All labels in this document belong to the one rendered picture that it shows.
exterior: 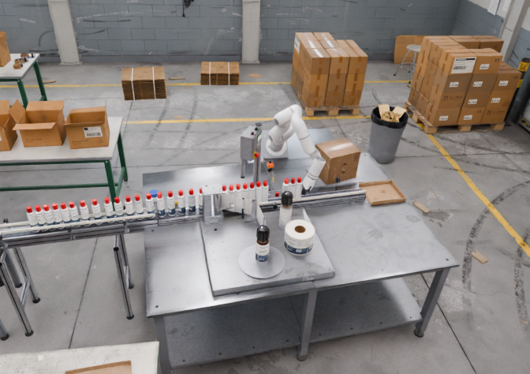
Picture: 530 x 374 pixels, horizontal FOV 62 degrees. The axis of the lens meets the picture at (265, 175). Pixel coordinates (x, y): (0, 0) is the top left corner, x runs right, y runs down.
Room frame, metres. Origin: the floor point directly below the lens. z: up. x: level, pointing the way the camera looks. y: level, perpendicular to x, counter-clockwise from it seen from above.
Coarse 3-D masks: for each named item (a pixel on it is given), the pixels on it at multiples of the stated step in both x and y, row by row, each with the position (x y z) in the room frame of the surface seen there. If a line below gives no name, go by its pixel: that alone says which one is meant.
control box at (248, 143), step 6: (252, 126) 2.85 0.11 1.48; (246, 132) 2.76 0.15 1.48; (258, 132) 2.78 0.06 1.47; (246, 138) 2.69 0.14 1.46; (252, 138) 2.68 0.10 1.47; (246, 144) 2.69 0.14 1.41; (252, 144) 2.68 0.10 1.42; (246, 150) 2.69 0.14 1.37; (252, 150) 2.68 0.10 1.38; (258, 150) 2.77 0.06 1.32; (246, 156) 2.69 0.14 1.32; (252, 156) 2.68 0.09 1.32
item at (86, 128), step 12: (84, 108) 3.88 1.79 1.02; (96, 108) 3.88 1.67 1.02; (72, 120) 3.76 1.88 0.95; (84, 120) 3.78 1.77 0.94; (96, 120) 3.81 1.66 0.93; (72, 132) 3.51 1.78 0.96; (84, 132) 3.54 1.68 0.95; (96, 132) 3.56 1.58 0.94; (108, 132) 3.75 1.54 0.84; (72, 144) 3.50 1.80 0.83; (84, 144) 3.53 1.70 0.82; (96, 144) 3.56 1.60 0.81; (108, 144) 3.59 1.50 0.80
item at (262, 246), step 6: (258, 228) 2.09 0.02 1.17; (264, 228) 2.09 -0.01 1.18; (258, 234) 2.07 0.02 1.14; (264, 234) 2.06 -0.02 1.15; (258, 240) 2.07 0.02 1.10; (264, 240) 2.06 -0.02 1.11; (258, 246) 2.06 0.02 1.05; (264, 246) 2.05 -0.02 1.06; (258, 252) 2.06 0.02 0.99; (264, 252) 2.05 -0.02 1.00; (258, 258) 2.06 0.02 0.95; (264, 258) 2.06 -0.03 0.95
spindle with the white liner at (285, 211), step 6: (288, 192) 2.48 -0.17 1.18; (282, 198) 2.44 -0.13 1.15; (288, 198) 2.43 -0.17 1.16; (282, 204) 2.44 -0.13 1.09; (288, 204) 2.43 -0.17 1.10; (282, 210) 2.44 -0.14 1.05; (288, 210) 2.43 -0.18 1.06; (282, 216) 2.43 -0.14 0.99; (288, 216) 2.43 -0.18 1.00; (282, 222) 2.43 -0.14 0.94; (288, 222) 2.43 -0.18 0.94; (282, 228) 2.43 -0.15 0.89
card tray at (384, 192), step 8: (360, 184) 3.07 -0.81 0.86; (368, 184) 3.09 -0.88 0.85; (376, 184) 3.11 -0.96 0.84; (384, 184) 3.12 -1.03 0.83; (392, 184) 3.11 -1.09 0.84; (368, 192) 3.00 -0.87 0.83; (376, 192) 3.00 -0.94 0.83; (384, 192) 3.01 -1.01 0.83; (392, 192) 3.01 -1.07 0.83; (400, 192) 2.98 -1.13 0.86; (368, 200) 2.88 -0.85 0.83; (376, 200) 2.88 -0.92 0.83; (384, 200) 2.85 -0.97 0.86; (392, 200) 2.87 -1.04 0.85; (400, 200) 2.89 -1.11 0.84
